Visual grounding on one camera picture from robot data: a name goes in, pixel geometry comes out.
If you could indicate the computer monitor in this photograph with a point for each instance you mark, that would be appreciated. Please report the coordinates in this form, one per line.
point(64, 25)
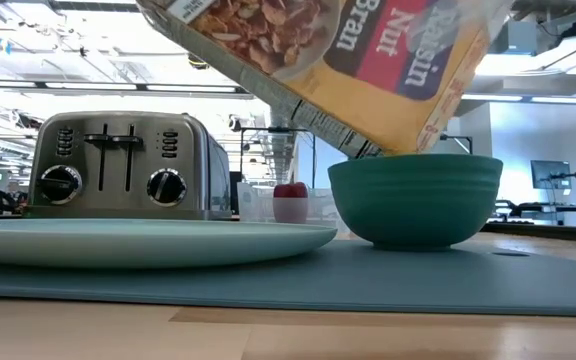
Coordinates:
point(550, 174)

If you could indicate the blue rectangular placemat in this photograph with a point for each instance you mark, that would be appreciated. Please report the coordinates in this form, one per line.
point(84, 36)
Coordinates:
point(368, 280)

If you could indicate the stainless steel four-slot toaster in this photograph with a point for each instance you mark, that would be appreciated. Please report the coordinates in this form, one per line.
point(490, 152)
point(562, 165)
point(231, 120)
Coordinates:
point(128, 205)

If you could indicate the pale blue round plate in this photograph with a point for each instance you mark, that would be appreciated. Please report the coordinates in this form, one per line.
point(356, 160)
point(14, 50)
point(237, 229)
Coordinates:
point(118, 245)

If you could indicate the thin black stand frame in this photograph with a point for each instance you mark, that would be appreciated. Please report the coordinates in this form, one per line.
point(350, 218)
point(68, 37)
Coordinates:
point(278, 130)

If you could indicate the red apple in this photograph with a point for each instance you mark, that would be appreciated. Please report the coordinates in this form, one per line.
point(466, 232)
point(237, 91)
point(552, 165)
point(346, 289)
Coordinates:
point(290, 191)

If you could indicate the black hanging dome camera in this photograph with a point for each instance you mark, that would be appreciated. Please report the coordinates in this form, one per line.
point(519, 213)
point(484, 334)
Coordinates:
point(199, 64)

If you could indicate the silver spiral ventilation duct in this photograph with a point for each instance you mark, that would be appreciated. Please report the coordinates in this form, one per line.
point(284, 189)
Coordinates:
point(280, 150)

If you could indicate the long ceiling light bar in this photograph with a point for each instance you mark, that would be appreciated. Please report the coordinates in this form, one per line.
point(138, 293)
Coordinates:
point(543, 99)
point(188, 88)

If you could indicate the teal ribbed bowl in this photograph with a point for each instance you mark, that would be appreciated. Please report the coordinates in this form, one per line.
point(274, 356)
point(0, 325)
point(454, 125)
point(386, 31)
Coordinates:
point(413, 200)

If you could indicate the Raisin Nut Bran cereal box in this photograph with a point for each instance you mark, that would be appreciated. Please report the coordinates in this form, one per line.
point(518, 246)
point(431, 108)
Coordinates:
point(368, 100)

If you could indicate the clear plastic container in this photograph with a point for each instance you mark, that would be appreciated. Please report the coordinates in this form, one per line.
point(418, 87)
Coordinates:
point(255, 205)

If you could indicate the small black ceiling camera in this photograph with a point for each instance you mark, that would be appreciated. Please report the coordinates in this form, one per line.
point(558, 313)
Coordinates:
point(235, 123)

